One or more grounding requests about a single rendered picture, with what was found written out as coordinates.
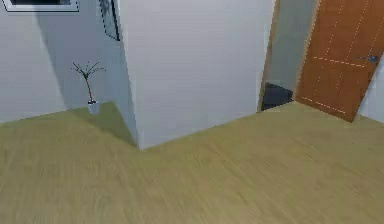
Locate brown wooden room door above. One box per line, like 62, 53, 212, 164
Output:
294, 0, 384, 123

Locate thin bare house plant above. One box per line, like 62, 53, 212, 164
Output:
71, 60, 106, 115

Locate black framed wall picture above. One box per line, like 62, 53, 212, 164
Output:
98, 0, 121, 42

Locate white framed wall picture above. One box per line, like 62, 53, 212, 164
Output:
1, 0, 81, 13

